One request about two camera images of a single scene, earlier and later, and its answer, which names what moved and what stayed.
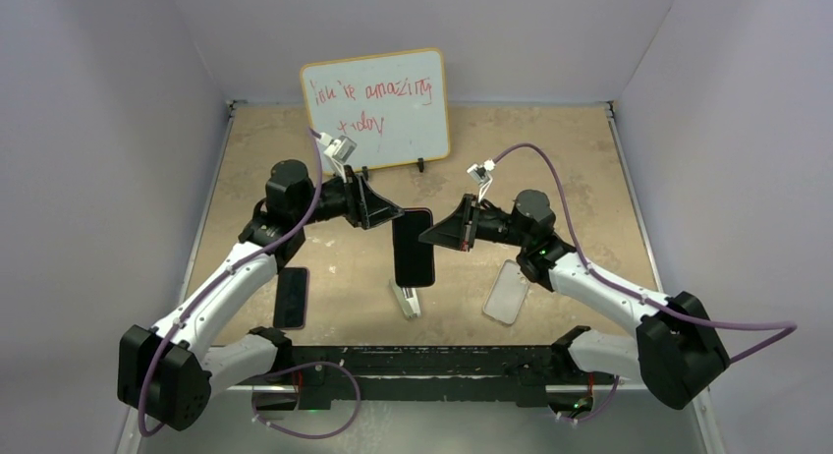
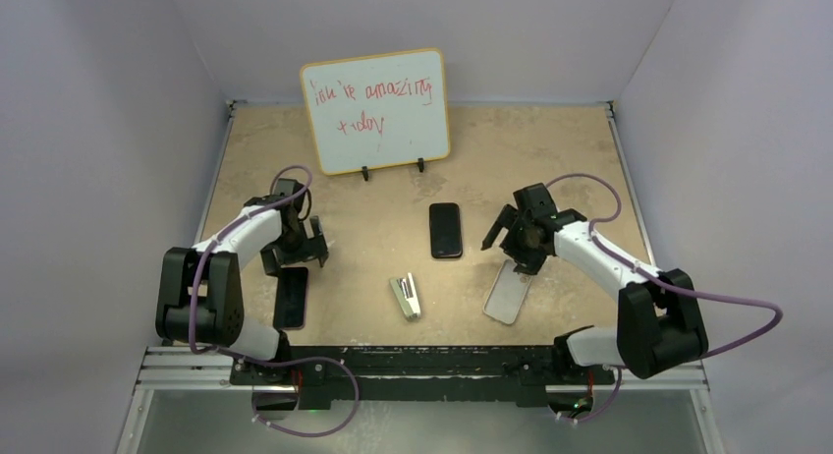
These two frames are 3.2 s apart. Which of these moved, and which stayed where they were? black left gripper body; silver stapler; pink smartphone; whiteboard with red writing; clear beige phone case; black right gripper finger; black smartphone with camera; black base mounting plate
Moved: black left gripper body; black smartphone with camera; pink smartphone; black right gripper finger
Stayed: clear beige phone case; silver stapler; black base mounting plate; whiteboard with red writing
